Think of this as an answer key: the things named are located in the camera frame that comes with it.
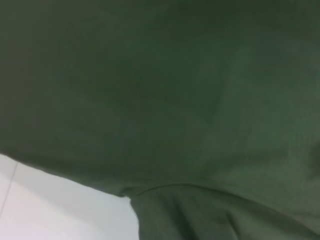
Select dark green shirt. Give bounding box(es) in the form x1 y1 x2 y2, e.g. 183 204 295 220
0 0 320 240

